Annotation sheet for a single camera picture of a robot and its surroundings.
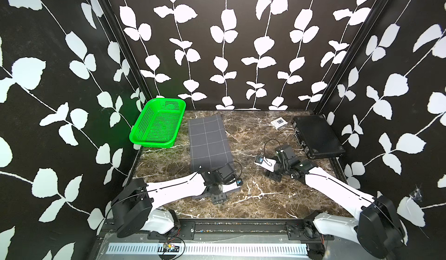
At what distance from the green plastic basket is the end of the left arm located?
1.35 ft

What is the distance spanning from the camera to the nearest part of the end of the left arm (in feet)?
1.91

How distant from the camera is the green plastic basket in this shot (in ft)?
3.31

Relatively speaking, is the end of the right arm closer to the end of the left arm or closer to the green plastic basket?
the end of the left arm
